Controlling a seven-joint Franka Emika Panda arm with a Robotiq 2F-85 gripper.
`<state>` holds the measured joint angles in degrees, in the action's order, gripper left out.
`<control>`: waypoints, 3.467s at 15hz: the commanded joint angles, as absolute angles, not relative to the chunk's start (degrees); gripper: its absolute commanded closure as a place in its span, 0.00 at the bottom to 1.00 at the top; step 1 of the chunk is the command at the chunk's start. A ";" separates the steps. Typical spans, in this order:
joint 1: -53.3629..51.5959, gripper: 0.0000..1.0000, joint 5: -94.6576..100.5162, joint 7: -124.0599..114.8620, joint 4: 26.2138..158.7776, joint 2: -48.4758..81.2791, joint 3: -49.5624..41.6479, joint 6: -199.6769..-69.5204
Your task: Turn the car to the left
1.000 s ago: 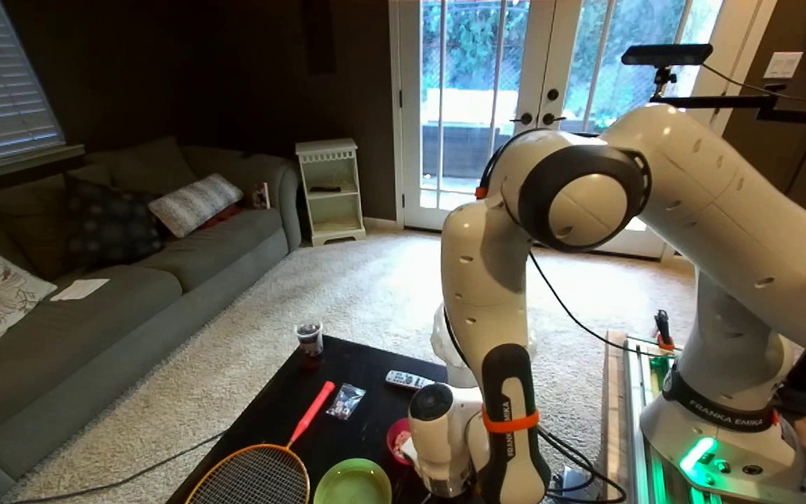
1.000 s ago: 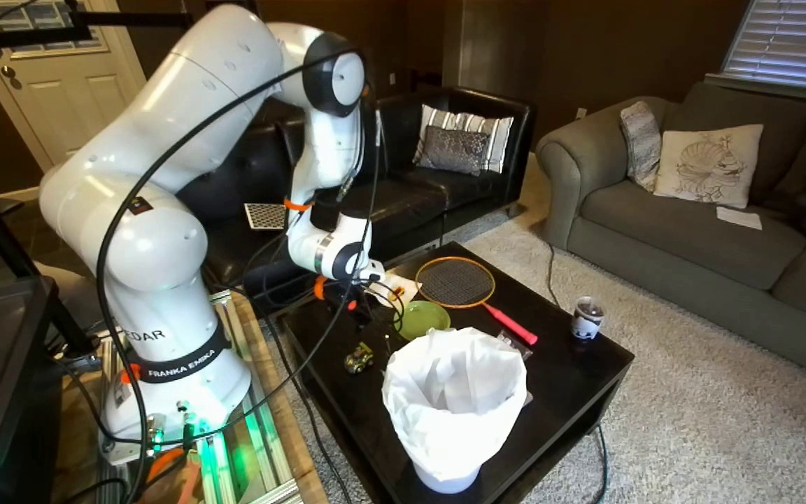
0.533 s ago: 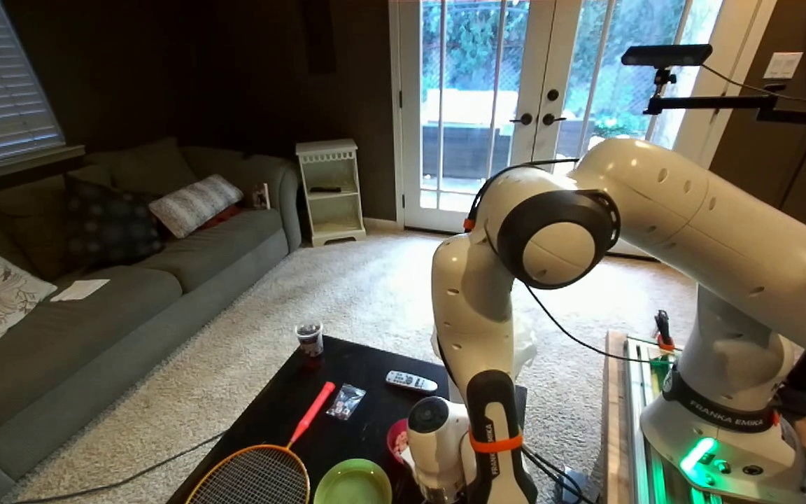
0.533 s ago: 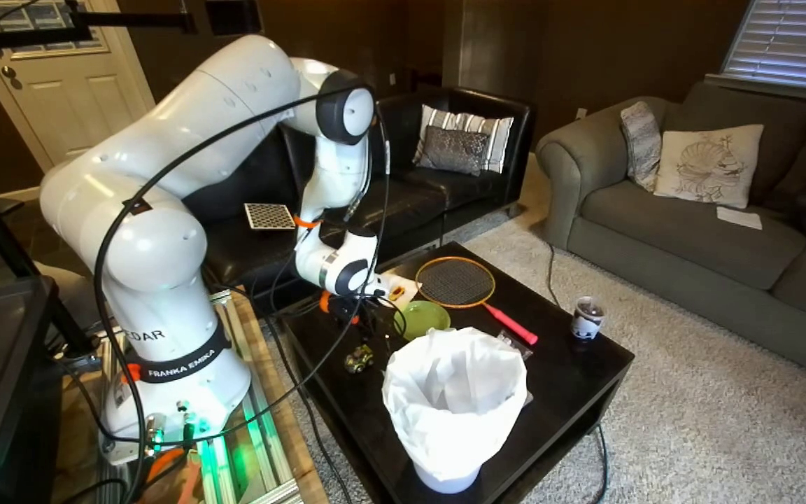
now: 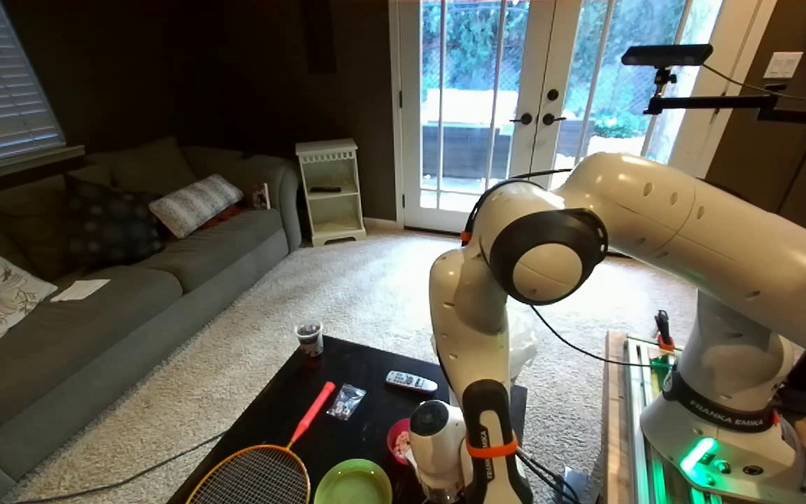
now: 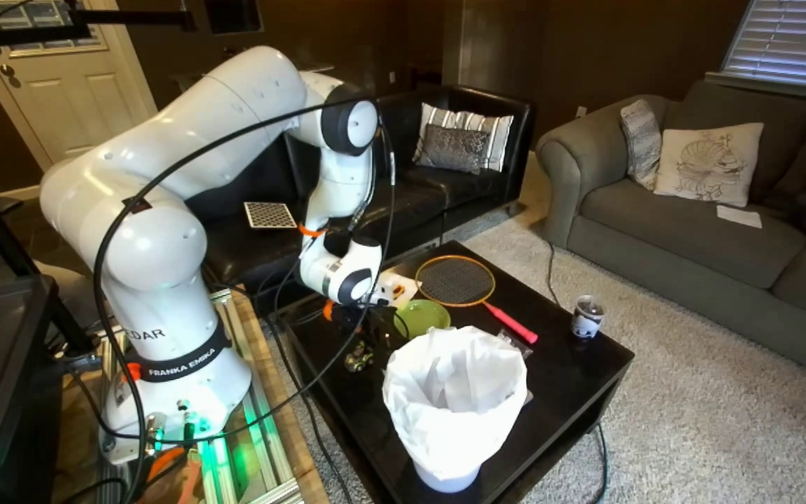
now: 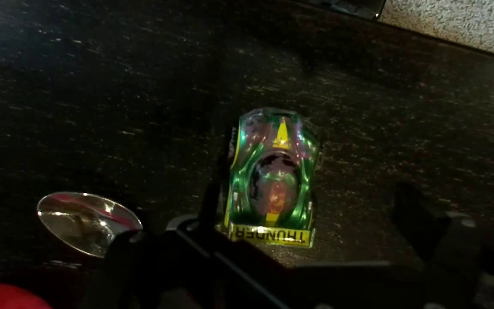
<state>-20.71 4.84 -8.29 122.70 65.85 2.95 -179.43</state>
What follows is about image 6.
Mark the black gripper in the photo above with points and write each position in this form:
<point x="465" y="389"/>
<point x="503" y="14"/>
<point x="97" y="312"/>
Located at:
<point x="352" y="319"/>

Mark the small green toy car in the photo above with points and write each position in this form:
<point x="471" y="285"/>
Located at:
<point x="359" y="355"/>

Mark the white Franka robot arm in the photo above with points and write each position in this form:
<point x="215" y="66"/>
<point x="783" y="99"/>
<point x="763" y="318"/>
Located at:
<point x="153" y="232"/>

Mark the green ball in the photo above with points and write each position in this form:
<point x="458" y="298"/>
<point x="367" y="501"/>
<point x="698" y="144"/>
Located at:
<point x="425" y="319"/>

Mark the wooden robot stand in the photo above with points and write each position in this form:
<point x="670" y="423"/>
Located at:
<point x="267" y="400"/>

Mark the white bin with bag liner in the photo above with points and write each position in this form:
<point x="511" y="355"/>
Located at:
<point x="455" y="400"/>

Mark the tablet with white border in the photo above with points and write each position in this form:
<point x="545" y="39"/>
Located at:
<point x="271" y="215"/>

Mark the black leather sofa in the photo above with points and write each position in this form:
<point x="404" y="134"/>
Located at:
<point x="447" y="192"/>

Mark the black coffee table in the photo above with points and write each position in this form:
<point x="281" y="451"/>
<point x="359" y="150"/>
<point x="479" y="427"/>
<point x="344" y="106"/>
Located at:
<point x="560" y="374"/>

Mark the shiny gray pillow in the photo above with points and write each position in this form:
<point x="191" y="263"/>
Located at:
<point x="455" y="150"/>

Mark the small drink can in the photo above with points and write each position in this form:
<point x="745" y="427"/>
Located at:
<point x="587" y="319"/>

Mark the white striped pillow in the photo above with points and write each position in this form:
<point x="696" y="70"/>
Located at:
<point x="479" y="122"/>

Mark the gray fabric sofa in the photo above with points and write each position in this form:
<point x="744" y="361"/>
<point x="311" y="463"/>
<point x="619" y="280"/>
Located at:
<point x="684" y="232"/>

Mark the gray white patterned pillow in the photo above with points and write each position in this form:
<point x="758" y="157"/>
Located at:
<point x="642" y="141"/>

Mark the white panel door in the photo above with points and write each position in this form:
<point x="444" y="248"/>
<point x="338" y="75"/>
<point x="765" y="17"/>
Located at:
<point x="68" y="92"/>

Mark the cream printed pillow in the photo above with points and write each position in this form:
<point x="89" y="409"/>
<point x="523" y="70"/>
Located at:
<point x="712" y="164"/>

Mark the white paper sheet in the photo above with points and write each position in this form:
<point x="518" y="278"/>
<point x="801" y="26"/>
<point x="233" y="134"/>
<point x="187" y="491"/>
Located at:
<point x="741" y="215"/>

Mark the window blinds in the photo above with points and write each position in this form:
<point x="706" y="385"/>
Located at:
<point x="790" y="43"/>

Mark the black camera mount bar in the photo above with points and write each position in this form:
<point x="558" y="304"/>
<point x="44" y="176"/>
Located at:
<point x="97" y="17"/>

